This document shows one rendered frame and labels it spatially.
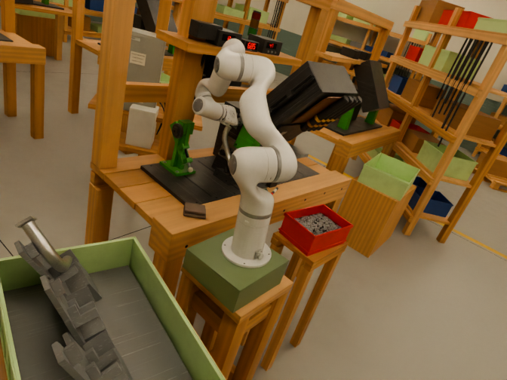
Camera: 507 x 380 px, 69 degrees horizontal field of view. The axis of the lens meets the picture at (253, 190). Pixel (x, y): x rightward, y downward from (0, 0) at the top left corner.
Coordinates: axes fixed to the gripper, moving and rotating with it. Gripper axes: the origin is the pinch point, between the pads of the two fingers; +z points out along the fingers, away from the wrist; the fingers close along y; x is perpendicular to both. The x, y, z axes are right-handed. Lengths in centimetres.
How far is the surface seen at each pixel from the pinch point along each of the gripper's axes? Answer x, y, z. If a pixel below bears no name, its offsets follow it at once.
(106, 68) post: 21, 17, -63
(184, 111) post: 23.7, 10.8, -15.0
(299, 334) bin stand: 19, -121, 52
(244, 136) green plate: 0.0, -8.5, 2.8
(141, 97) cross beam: 31, 16, -37
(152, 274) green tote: -6, -73, -74
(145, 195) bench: 29, -36, -43
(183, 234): 7, -59, -45
